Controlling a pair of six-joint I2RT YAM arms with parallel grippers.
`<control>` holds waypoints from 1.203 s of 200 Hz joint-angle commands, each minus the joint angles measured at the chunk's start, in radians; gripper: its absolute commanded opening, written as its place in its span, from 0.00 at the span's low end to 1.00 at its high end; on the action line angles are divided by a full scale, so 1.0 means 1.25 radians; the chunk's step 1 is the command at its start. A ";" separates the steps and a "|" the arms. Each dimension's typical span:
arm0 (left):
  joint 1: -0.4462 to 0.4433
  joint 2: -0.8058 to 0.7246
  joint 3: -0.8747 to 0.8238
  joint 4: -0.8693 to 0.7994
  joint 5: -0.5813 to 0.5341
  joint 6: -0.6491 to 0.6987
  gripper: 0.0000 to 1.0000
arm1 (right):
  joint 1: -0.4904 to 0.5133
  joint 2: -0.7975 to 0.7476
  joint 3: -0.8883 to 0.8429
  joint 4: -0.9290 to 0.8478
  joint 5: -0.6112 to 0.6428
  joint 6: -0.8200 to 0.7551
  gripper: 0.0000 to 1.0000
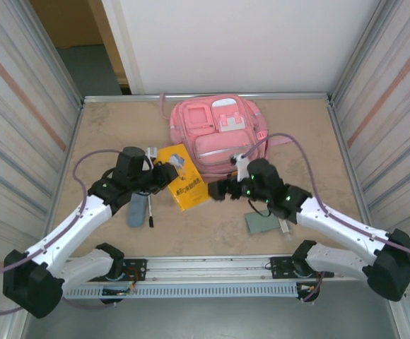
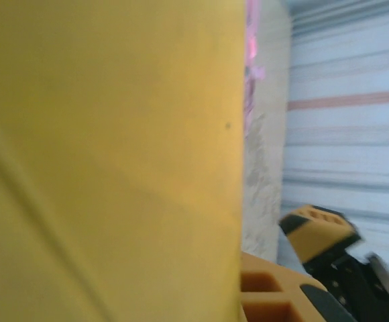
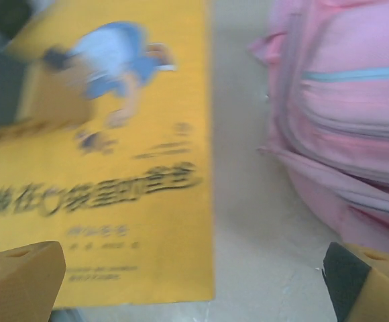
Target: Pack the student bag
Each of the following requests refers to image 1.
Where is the yellow paperback book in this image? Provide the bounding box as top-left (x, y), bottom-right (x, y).
top-left (155, 143), bottom-right (211, 213)

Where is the pink student backpack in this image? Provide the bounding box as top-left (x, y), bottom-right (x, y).
top-left (159, 92), bottom-right (294, 178)

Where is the green leather wallet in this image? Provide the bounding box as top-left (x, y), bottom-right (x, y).
top-left (244, 210), bottom-right (281, 235)

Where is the black white marker pen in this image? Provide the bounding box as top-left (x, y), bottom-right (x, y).
top-left (147, 195), bottom-right (156, 228)

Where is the blue-grey pencil case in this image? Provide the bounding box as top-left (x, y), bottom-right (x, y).
top-left (126, 193), bottom-right (149, 229)

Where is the small clear tube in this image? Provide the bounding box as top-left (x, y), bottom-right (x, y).
top-left (276, 218), bottom-right (295, 242)

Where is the small circuit board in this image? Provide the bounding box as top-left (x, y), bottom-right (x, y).
top-left (101, 286), bottom-right (137, 297)

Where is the corrugated translucent side panel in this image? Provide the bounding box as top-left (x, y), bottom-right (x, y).
top-left (0, 0), bottom-right (84, 294)
top-left (332, 0), bottom-right (410, 294)

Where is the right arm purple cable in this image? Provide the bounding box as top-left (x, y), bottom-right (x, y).
top-left (242, 132), bottom-right (410, 304)

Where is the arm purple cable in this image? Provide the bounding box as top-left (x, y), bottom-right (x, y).
top-left (0, 148), bottom-right (125, 316)
top-left (242, 132), bottom-right (410, 304)

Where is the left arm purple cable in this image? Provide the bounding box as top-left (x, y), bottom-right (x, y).
top-left (0, 148), bottom-right (125, 316)

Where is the aluminium table side rail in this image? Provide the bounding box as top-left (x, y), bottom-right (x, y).
top-left (326, 98), bottom-right (383, 252)
top-left (47, 101), bottom-right (86, 248)

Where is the wide aluminium mounting rail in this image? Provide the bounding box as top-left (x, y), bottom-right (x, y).
top-left (58, 251), bottom-right (402, 285)

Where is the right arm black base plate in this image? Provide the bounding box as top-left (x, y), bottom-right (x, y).
top-left (267, 255), bottom-right (310, 280)

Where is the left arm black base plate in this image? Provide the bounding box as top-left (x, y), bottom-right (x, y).
top-left (109, 258), bottom-right (148, 283)

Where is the thin aluminium table rail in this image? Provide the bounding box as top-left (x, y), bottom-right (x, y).
top-left (82, 92), bottom-right (330, 105)

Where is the grey slotted cable duct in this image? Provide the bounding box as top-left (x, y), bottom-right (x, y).
top-left (61, 285), bottom-right (300, 299)

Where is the wire bundle with connector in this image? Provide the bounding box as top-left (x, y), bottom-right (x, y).
top-left (296, 281), bottom-right (321, 296)

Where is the aluminium frame post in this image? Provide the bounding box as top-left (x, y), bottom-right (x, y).
top-left (23, 0), bottom-right (85, 103)
top-left (331, 0), bottom-right (392, 100)

